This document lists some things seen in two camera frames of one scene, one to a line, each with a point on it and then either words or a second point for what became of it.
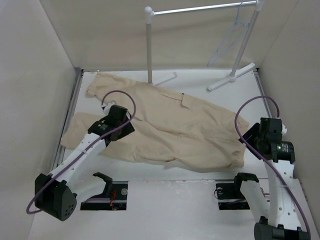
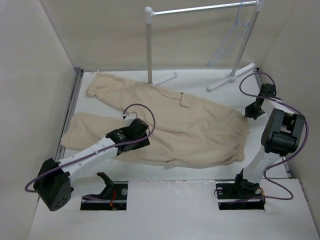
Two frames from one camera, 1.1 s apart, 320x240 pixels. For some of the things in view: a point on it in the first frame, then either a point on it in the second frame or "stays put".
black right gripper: (254, 130) -> (250, 113)
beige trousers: (143, 119) stays put
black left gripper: (127, 130) -> (140, 144)
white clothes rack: (149, 14) stays put
